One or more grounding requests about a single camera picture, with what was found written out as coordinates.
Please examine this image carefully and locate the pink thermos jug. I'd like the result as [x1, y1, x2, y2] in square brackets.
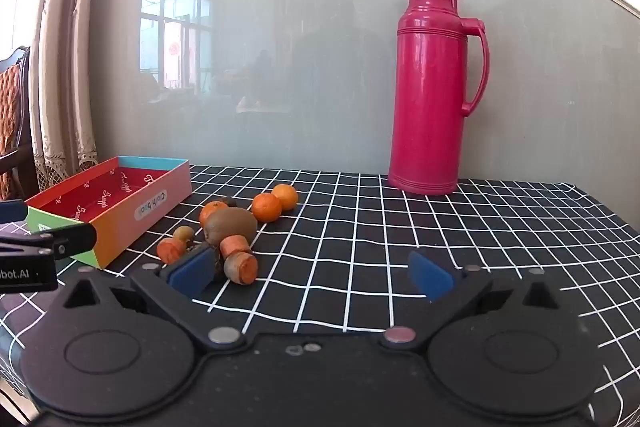
[387, 0, 491, 196]

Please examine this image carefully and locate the black white checked tablecloth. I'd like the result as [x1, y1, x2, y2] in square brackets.
[0, 164, 640, 427]

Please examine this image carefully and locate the orange woven chair cushion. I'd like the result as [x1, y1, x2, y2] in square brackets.
[0, 64, 26, 200]

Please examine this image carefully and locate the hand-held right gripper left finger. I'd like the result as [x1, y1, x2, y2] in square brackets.
[47, 243, 248, 355]

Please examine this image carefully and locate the brown-skinned carrot piece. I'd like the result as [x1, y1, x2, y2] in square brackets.
[223, 252, 259, 285]

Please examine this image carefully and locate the dark wooden armchair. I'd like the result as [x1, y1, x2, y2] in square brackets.
[0, 46, 41, 202]

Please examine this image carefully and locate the large brown kiwi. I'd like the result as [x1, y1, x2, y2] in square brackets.
[204, 208, 258, 245]

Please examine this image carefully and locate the beige lace-hem curtain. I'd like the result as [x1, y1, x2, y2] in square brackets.
[30, 0, 111, 190]

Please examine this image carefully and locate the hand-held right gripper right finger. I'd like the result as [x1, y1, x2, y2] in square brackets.
[380, 251, 581, 353]

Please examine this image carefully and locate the orange carrot piece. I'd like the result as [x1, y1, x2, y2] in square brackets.
[220, 234, 253, 258]
[156, 238, 187, 265]

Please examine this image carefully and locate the orange tangerine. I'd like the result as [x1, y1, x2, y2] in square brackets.
[271, 184, 299, 212]
[199, 201, 230, 228]
[251, 193, 282, 223]

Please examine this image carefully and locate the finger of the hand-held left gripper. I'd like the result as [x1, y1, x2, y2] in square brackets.
[0, 199, 27, 224]
[0, 223, 98, 260]

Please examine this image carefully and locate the colourful cardboard box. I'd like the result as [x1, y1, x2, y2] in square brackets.
[25, 156, 192, 270]

